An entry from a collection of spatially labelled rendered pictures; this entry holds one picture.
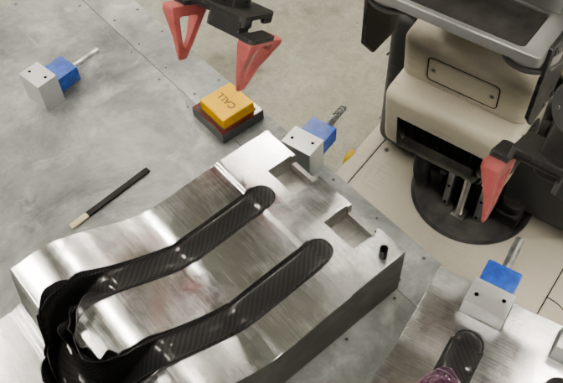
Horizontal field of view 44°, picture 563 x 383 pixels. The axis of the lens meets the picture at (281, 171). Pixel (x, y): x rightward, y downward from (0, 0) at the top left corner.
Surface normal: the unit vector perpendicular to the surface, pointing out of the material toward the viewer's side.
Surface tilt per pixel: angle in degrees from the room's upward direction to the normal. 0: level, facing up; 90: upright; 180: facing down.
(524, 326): 0
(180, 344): 28
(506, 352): 0
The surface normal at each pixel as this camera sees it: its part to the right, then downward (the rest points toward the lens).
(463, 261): -0.03, -0.62
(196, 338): 0.36, -0.78
